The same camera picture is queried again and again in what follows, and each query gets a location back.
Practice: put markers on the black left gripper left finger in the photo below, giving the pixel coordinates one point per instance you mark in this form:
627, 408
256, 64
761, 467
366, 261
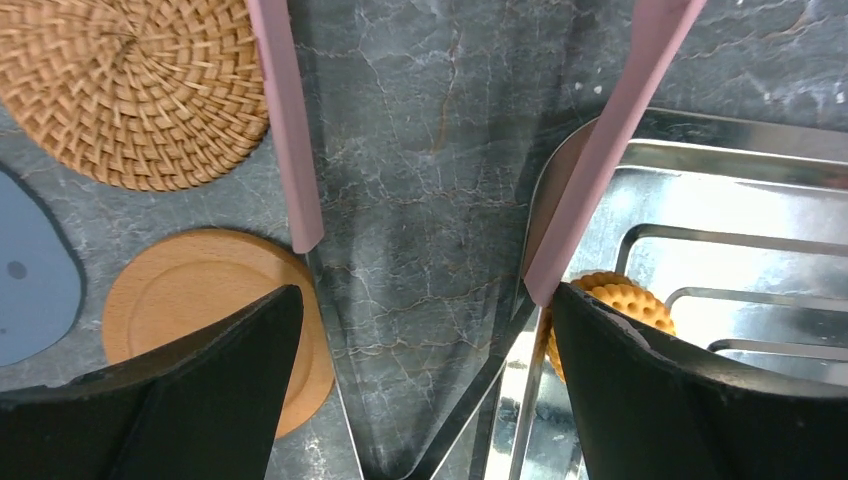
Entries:
205, 406

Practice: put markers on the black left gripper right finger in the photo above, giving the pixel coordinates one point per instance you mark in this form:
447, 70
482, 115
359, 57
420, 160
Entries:
650, 406

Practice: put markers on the blue grey coaster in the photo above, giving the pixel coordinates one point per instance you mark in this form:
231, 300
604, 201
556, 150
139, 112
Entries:
42, 280

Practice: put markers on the pink-handled metal tongs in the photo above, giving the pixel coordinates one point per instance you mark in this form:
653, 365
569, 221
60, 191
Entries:
658, 29

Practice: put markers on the round wooden coaster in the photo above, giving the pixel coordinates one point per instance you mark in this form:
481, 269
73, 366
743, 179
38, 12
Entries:
192, 279

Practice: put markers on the round orange biscuit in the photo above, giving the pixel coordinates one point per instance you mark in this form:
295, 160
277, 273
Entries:
623, 295

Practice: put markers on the woven rattan coaster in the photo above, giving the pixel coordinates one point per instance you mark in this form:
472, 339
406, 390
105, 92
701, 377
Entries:
144, 95

